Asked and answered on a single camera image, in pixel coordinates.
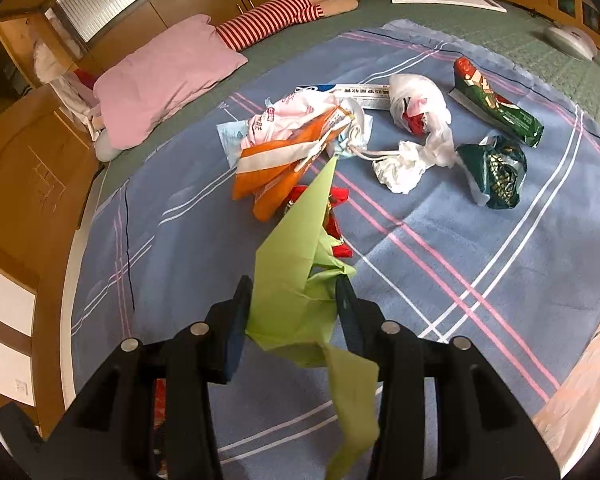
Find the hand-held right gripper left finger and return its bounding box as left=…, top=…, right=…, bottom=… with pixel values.
left=0, top=275, right=255, bottom=480

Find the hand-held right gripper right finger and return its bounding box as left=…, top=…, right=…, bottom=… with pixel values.
left=335, top=275, right=563, bottom=480

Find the green paper sheet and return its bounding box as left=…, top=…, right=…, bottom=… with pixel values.
left=245, top=155, right=381, bottom=480

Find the red wrapper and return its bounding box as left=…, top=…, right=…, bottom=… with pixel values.
left=285, top=185, right=353, bottom=259

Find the white tissue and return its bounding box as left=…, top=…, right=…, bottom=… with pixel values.
left=372, top=141, right=431, bottom=194

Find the orange and white packet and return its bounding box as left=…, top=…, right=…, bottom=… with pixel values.
left=231, top=110, right=331, bottom=222

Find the pale blue wipes packet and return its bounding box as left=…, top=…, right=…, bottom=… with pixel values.
left=216, top=122, right=247, bottom=168

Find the pink and white plastic packet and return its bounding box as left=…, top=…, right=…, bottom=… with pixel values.
left=240, top=97, right=342, bottom=152

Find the dark green snack bag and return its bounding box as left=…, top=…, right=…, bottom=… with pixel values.
left=456, top=132, right=528, bottom=209

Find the long white and blue box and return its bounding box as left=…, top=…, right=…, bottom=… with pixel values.
left=295, top=82, right=396, bottom=111

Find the white plastic bag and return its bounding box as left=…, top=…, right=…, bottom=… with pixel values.
left=388, top=74, right=456, bottom=168

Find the red and green snack packet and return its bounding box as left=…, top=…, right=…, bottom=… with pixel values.
left=450, top=56, right=545, bottom=147

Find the blue plaid blanket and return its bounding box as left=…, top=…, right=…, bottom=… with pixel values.
left=70, top=19, right=600, bottom=480

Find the pale blue-grey pillow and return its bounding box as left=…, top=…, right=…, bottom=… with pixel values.
left=95, top=132, right=123, bottom=162

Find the pink pillow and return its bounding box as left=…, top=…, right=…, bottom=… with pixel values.
left=93, top=14, right=248, bottom=150

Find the pile of white clothes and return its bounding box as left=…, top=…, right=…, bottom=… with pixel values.
left=34, top=40, right=106, bottom=136

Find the striped plush doll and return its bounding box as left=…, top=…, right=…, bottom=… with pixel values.
left=215, top=0, right=363, bottom=52

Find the green mattress cover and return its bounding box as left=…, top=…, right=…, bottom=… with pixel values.
left=95, top=0, right=600, bottom=201

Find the white oval device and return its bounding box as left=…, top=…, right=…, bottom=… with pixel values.
left=544, top=25, right=598, bottom=61

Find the wooden bed frame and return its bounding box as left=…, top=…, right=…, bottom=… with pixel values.
left=0, top=75, right=111, bottom=441

